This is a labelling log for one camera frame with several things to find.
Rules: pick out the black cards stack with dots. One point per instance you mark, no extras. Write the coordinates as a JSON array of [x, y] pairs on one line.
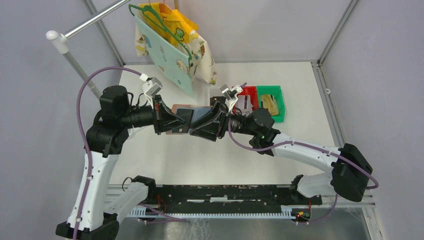
[[217, 99]]

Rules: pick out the silver clothes rack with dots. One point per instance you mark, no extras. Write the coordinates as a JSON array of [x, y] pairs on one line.
[[60, 40]]

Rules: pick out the green clothes hanger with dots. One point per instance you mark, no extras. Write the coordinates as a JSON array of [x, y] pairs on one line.
[[158, 22]]

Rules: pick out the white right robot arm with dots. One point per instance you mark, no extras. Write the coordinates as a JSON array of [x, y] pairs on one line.
[[345, 171]]

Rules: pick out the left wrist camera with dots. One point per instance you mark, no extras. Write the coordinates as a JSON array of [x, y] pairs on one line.
[[151, 86]]

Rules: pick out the white plastic bin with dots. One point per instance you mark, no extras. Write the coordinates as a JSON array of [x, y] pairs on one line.
[[215, 91]]

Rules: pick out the black VIP card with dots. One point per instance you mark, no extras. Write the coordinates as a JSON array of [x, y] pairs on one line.
[[187, 115]]

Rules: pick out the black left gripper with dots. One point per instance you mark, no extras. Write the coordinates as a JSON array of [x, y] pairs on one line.
[[164, 120]]

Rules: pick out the white cards stack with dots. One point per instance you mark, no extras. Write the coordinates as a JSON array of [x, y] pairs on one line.
[[244, 106]]

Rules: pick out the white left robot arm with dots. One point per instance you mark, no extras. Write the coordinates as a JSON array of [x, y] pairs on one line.
[[91, 218]]

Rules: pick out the red plastic bin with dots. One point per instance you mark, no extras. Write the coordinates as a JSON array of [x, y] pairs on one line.
[[252, 92]]

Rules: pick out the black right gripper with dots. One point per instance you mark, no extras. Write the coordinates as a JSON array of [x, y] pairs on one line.
[[208, 127]]

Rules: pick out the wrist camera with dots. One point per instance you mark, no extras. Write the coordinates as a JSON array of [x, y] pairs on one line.
[[151, 86], [231, 95]]

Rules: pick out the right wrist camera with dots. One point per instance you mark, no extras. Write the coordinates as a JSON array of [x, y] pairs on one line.
[[231, 95]]

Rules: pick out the green plastic bin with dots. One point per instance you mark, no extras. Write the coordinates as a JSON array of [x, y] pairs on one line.
[[276, 91]]

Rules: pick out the light green cartoon garment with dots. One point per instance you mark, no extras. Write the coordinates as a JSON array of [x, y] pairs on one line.
[[173, 62]]

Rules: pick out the gold cards stack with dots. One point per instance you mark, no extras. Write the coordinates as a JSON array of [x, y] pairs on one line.
[[269, 103]]

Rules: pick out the yellow patterned children shirt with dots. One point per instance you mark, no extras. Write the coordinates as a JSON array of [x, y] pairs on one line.
[[202, 63]]

